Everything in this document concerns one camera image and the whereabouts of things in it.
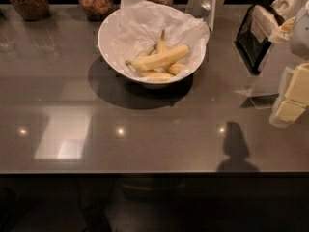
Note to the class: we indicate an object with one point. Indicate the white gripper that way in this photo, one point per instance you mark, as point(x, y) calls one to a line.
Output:
point(300, 38)

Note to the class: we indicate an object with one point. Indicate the large yellow banana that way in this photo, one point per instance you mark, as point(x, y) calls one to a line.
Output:
point(160, 60)

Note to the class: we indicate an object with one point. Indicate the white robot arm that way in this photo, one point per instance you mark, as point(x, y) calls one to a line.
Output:
point(299, 39)

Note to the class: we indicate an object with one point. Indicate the small right banana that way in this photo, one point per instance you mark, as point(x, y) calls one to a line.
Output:
point(174, 69)

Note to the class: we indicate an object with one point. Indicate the upright yellow banana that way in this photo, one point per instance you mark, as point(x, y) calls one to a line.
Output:
point(162, 45)

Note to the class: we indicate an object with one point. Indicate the bottom yellow banana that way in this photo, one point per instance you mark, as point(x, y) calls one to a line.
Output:
point(155, 75)

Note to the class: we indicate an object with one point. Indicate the white ceramic bowl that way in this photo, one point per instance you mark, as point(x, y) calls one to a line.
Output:
point(106, 39)

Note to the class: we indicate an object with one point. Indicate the clear acrylic stand base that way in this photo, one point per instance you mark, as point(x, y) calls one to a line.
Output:
point(248, 99)

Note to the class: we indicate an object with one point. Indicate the white napkins in holder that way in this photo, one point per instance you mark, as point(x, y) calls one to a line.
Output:
point(274, 23)

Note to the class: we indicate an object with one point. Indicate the clear acrylic sign stand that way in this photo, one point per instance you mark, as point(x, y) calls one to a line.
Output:
point(205, 9)

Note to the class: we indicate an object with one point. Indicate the white crumpled paper liner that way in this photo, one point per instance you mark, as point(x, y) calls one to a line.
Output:
point(157, 43)

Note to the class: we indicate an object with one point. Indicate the middle glass jar of grains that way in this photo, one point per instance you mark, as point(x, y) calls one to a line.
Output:
point(96, 10)

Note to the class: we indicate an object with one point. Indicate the left glass jar of grains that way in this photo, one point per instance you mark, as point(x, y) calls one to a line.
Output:
point(31, 10)

